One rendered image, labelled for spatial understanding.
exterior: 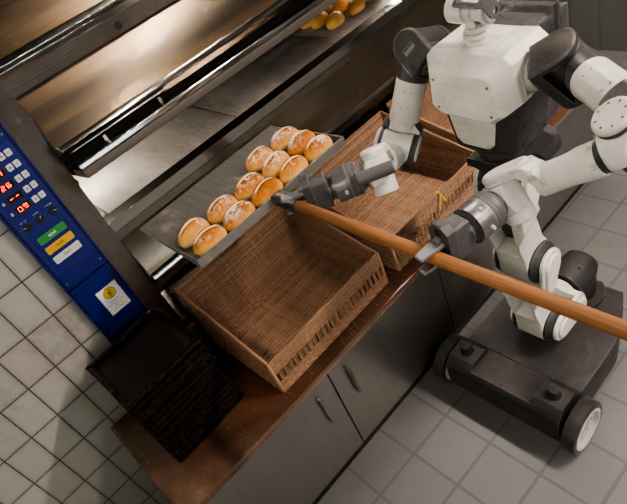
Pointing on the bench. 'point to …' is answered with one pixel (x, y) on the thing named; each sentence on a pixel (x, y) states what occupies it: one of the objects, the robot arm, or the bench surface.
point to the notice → (113, 297)
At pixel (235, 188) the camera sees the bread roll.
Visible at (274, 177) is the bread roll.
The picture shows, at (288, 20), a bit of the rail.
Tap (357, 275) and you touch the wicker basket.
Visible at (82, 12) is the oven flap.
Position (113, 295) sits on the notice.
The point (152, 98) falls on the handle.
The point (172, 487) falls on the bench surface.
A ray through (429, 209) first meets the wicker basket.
